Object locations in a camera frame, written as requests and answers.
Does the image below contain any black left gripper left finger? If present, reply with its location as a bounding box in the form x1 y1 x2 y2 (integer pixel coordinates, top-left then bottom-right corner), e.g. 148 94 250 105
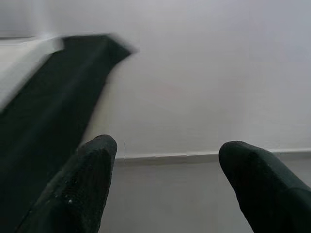
14 134 118 233

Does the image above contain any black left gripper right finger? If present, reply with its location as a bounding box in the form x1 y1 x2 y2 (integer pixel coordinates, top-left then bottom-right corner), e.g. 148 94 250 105
218 140 311 233

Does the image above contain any black tablecloth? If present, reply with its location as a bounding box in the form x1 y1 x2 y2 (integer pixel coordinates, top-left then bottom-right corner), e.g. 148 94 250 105
0 33 139 233

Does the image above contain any white plastic table top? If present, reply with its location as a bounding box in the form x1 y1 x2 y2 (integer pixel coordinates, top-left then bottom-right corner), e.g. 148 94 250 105
0 36 66 113

